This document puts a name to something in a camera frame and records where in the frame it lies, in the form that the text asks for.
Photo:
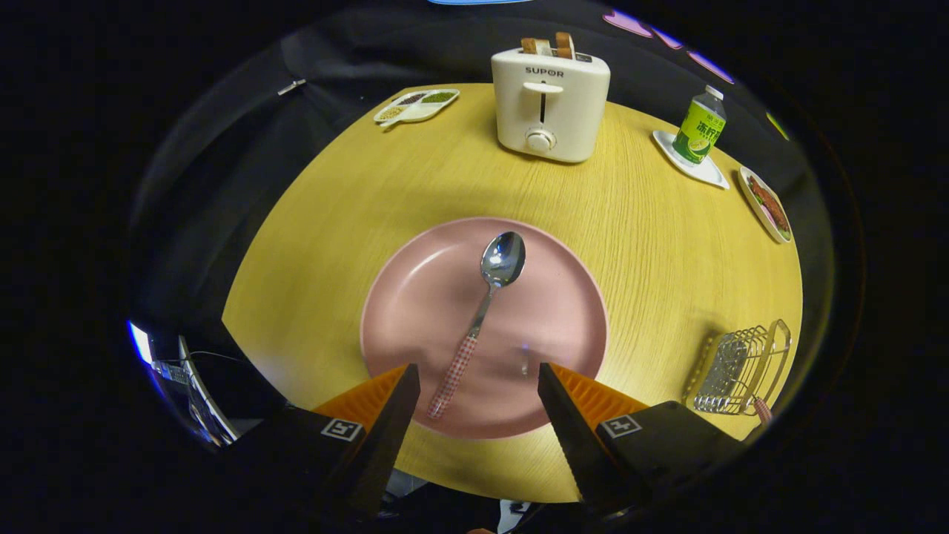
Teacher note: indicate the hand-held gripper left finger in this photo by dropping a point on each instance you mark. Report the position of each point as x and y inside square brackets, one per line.
[389, 430]

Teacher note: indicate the white toaster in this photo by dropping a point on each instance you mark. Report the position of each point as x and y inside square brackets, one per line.
[549, 111]

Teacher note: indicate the green label drink bottle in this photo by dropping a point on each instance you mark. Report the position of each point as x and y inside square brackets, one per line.
[698, 130]

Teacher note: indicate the square metal drain basket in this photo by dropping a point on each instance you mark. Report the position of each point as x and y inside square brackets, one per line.
[726, 371]

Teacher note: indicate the white divided condiment dish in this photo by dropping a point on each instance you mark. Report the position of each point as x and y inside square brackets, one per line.
[419, 107]

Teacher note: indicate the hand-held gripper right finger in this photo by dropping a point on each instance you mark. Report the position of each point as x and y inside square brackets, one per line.
[567, 430]

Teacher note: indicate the white plate with food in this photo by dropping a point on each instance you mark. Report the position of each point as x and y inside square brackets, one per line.
[767, 204]

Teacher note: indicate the pink round plate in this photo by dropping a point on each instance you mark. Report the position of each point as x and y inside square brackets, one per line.
[422, 311]

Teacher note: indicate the toast bread slice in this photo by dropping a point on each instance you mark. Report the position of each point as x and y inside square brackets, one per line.
[565, 44]
[535, 47]

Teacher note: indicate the silver metal clip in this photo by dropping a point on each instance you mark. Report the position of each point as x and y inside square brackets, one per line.
[291, 87]

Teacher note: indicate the white chair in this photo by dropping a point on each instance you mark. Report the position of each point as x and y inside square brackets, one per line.
[513, 517]

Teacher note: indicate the white square coaster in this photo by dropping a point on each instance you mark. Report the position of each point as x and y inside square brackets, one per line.
[708, 174]

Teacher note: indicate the white laptop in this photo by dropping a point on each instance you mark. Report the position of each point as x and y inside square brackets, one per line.
[204, 400]

